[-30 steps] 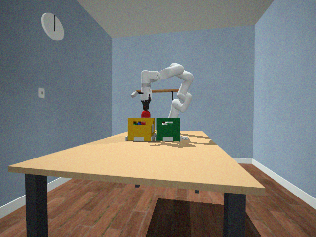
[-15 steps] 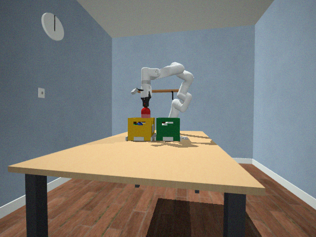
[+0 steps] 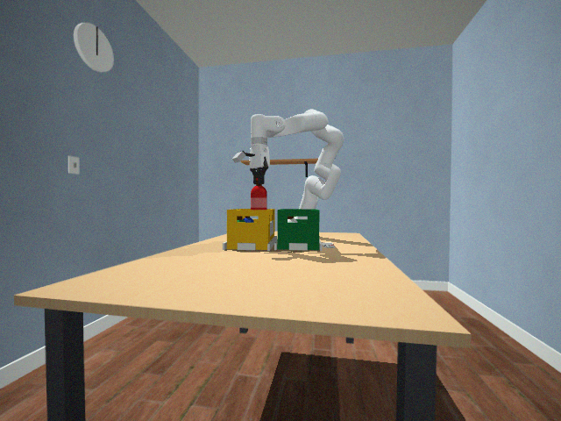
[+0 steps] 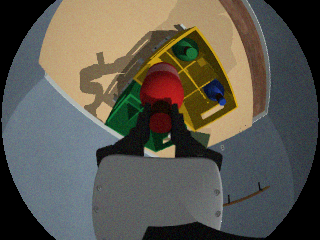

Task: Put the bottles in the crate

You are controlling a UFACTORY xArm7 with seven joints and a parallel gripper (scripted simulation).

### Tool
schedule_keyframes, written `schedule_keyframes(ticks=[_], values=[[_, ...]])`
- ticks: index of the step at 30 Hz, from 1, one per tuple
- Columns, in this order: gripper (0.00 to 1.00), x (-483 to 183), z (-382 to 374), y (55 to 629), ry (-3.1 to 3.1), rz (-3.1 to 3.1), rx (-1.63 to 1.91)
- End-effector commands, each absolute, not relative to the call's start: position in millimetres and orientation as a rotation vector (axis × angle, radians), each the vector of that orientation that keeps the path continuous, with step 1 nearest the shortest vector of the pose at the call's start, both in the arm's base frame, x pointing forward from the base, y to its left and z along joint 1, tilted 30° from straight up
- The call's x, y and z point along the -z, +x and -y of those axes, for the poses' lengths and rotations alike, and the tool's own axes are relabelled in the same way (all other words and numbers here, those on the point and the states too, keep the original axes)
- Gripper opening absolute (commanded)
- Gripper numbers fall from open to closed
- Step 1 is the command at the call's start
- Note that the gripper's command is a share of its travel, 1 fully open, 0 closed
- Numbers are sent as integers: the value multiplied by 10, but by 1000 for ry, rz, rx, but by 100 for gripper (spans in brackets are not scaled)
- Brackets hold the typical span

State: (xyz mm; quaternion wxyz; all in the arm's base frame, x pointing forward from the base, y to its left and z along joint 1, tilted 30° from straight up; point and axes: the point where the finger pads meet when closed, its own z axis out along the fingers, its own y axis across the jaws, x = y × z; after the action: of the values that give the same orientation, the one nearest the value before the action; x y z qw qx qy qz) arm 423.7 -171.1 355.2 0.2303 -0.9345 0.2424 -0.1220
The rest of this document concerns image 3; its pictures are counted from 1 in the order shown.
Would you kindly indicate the green plastic bottle crate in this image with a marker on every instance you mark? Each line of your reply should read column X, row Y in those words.
column 305, row 231

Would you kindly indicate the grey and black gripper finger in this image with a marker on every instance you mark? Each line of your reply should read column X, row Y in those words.
column 255, row 174
column 262, row 172

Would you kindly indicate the yellow crate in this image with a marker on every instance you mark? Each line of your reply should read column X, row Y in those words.
column 260, row 232

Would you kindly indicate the red bottle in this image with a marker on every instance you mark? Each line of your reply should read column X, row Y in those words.
column 258, row 197

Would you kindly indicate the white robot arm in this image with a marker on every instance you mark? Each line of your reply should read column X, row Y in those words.
column 263, row 127

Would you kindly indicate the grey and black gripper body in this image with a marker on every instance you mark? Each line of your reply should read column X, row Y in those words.
column 260, row 151

